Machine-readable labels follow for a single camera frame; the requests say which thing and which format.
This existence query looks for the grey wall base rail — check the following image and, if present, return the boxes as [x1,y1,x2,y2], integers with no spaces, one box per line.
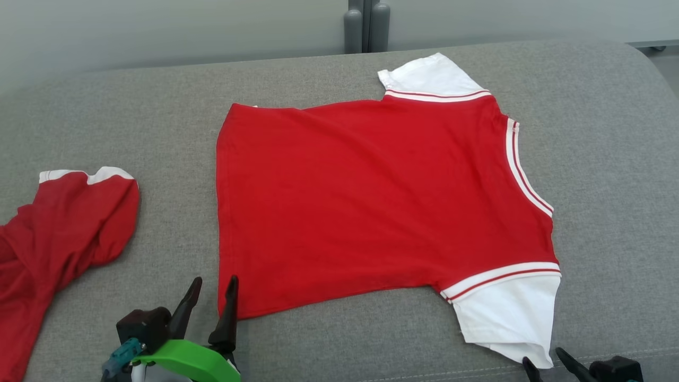
[626,40,679,53]

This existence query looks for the red shorts with white stripes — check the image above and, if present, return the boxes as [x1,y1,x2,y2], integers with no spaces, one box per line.
[0,166,141,382]

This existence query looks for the red shirt with white sleeves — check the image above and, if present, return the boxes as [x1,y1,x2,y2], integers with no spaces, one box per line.
[215,52,563,369]

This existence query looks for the grey fabric ottoman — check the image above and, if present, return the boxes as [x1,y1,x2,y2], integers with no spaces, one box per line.
[0,40,679,382]

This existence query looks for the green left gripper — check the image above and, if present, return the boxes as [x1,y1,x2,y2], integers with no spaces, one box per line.
[133,275,242,382]

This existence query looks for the grey post pair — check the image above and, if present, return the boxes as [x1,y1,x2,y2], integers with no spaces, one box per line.
[344,0,391,54]

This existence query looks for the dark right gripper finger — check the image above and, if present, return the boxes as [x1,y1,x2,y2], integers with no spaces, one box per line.
[555,347,600,382]
[522,356,545,382]

